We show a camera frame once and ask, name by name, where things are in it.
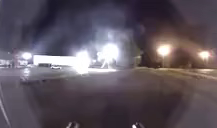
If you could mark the vehicle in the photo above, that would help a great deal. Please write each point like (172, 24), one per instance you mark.
(56, 67)

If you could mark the long white building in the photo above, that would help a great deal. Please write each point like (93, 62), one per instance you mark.
(54, 60)

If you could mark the street lamp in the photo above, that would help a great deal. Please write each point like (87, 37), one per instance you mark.
(204, 54)
(163, 50)

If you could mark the robot's own part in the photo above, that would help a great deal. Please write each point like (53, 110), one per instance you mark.
(72, 125)
(138, 125)

